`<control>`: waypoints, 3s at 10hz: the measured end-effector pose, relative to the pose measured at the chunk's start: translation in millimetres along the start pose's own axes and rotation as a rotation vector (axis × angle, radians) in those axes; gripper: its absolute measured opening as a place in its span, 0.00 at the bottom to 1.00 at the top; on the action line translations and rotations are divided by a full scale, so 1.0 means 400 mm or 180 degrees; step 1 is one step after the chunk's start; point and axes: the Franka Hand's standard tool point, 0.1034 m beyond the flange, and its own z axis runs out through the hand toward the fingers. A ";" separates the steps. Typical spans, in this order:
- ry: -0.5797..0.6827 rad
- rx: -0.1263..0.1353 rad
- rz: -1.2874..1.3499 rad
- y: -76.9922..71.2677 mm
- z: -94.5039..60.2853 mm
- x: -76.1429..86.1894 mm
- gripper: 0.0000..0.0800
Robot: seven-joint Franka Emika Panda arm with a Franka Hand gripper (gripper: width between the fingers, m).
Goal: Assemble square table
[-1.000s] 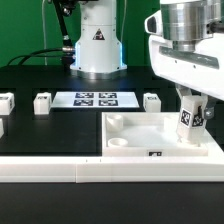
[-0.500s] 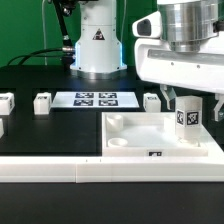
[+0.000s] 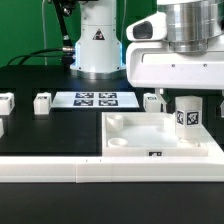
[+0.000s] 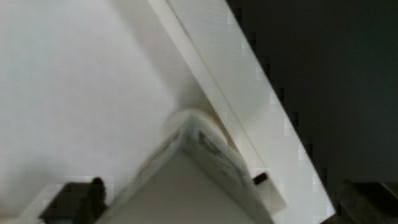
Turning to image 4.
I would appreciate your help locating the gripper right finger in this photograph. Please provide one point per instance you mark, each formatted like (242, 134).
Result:
(366, 204)

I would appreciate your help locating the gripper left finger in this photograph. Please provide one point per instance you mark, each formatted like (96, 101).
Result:
(76, 205)

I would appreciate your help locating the white table leg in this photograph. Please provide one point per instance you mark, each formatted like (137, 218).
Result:
(192, 188)

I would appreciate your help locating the white square tabletop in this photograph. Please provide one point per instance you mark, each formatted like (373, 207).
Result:
(101, 73)

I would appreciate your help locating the white L-shaped fence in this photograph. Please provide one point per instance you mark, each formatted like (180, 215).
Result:
(220, 43)

